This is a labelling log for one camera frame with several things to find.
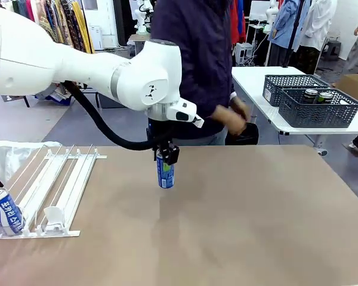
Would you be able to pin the white side table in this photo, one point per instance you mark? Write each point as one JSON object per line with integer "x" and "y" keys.
{"x": 256, "y": 89}

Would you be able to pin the person in navy jacket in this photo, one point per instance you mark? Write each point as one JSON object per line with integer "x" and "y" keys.
{"x": 203, "y": 44}

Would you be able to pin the white hanging coat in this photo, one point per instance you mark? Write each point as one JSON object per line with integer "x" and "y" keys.
{"x": 317, "y": 24}

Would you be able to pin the patterned hanging cloth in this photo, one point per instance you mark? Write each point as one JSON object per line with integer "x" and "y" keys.
{"x": 59, "y": 24}

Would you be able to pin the dark plastic stool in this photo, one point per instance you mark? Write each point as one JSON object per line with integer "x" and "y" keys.
{"x": 331, "y": 49}

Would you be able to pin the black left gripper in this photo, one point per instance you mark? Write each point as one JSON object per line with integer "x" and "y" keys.
{"x": 158, "y": 134}

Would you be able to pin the blue Pocari Sweat can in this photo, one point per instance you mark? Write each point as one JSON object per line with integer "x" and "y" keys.
{"x": 6, "y": 213}
{"x": 165, "y": 179}

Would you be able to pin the grey plastic storage bin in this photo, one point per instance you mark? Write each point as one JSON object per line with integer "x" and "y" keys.
{"x": 106, "y": 102}

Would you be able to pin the white background machine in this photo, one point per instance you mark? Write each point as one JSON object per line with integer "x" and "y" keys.
{"x": 244, "y": 54}

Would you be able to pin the white wrist watch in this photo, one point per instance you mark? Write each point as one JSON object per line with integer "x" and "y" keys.
{"x": 233, "y": 95}

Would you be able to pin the person's left hand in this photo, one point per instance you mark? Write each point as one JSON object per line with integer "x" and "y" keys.
{"x": 243, "y": 108}

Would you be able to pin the grey background work table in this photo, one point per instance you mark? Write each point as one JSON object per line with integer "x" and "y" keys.
{"x": 137, "y": 40}

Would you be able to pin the person's right hand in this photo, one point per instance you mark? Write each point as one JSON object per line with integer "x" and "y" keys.
{"x": 231, "y": 120}

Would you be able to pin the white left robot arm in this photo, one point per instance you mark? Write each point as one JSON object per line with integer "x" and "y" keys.
{"x": 77, "y": 68}

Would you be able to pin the yellow hanging cloth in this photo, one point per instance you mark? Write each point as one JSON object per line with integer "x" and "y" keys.
{"x": 83, "y": 26}

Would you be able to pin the light blue hanging shirt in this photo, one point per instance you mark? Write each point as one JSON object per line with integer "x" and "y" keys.
{"x": 283, "y": 24}

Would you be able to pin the blue-grey woven plastic basket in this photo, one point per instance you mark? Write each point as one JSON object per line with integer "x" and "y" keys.
{"x": 274, "y": 89}
{"x": 319, "y": 114}

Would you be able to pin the white dispenser pusher plate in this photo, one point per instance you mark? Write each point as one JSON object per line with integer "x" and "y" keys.
{"x": 54, "y": 216}

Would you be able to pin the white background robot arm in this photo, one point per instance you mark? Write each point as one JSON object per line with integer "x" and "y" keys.
{"x": 141, "y": 18}
{"x": 270, "y": 15}

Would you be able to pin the clear white plastic bag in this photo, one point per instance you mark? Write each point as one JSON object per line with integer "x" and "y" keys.
{"x": 6, "y": 158}

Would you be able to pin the brown cardboard box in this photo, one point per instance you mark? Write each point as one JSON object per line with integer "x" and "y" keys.
{"x": 356, "y": 88}

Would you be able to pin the person's blue jeans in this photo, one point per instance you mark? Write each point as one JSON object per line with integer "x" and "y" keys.
{"x": 214, "y": 138}

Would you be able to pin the red hanging garment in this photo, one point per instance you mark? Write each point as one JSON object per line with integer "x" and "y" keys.
{"x": 237, "y": 21}

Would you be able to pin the black bag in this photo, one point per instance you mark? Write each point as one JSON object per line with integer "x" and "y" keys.
{"x": 247, "y": 135}

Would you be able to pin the white air purifier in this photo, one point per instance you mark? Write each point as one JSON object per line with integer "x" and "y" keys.
{"x": 95, "y": 37}

